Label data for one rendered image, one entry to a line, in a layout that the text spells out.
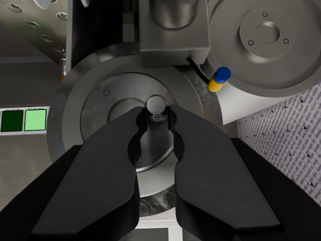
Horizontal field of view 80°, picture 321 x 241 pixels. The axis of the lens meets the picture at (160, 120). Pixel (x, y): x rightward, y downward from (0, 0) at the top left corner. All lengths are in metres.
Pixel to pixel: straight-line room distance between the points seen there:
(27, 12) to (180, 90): 0.34
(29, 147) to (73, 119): 0.43
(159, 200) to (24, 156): 0.48
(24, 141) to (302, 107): 0.58
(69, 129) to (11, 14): 0.32
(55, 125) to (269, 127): 0.27
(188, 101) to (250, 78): 0.06
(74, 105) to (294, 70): 0.19
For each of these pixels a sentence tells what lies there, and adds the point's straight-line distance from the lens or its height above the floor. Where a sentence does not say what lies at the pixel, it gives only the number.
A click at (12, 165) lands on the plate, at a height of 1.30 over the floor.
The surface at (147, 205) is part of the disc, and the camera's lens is 0.16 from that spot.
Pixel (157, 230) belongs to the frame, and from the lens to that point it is 0.60.
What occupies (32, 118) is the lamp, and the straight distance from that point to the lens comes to 0.59.
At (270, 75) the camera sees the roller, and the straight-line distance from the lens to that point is 0.20.
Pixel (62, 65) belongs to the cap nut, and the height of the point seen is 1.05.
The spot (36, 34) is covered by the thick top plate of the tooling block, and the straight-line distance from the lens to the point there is 0.50.
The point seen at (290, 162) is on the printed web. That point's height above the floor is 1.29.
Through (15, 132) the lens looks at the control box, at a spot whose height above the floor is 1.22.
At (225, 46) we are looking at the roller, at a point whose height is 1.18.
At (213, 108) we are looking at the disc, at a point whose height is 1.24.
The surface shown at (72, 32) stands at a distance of 0.22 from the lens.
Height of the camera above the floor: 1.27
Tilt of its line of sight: 9 degrees down
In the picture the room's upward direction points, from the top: 178 degrees clockwise
